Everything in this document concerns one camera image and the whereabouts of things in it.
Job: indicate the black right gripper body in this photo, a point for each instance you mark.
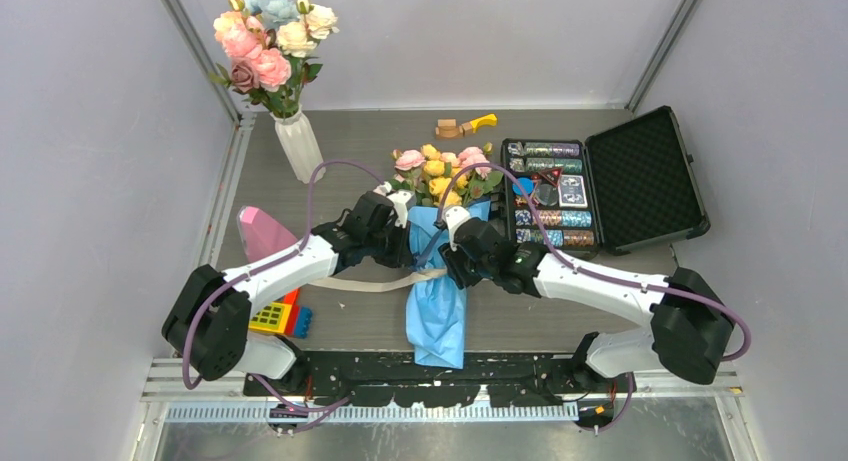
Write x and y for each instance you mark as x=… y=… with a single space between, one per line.
x=466 y=271

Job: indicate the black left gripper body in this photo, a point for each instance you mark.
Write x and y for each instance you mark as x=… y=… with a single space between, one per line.
x=386 y=245

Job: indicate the cream satin ribbon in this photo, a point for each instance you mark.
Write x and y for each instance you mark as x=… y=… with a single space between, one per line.
x=379 y=287

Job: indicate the blue paper bouquet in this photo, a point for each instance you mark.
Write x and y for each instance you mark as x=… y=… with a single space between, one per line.
x=436 y=308

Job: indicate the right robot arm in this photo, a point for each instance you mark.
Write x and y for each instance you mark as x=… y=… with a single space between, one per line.
x=680 y=326

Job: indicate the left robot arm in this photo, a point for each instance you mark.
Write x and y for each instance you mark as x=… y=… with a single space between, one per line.
x=208 y=324

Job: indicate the white ribbed vase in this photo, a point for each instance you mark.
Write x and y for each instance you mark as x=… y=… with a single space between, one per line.
x=298 y=140

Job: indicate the pink flowers in vase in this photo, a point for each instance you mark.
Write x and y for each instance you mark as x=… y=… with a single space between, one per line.
x=270 y=46

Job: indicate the blue round chip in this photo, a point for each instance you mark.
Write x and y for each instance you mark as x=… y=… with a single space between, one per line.
x=523 y=186

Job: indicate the playing card deck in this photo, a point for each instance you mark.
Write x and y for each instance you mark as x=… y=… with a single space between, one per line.
x=572 y=191

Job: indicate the blue studded toy brick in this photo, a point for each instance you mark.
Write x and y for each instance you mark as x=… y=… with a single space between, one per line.
x=302 y=319

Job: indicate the yellow grid toy block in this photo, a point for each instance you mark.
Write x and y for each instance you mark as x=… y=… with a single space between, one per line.
x=278 y=318

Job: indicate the yellow wooden arch block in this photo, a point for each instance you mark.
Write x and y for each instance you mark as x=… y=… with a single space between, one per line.
x=489 y=120

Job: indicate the black poker chip case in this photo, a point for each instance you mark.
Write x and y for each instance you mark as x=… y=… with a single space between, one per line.
x=640 y=184

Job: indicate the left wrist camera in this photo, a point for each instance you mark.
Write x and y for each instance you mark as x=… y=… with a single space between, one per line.
x=402 y=201

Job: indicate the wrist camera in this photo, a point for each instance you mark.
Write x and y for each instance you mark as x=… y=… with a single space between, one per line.
x=450 y=220
x=402 y=201

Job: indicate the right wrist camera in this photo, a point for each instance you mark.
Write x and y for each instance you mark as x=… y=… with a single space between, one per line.
x=450 y=220

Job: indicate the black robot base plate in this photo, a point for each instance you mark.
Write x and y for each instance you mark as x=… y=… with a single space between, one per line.
x=378 y=379

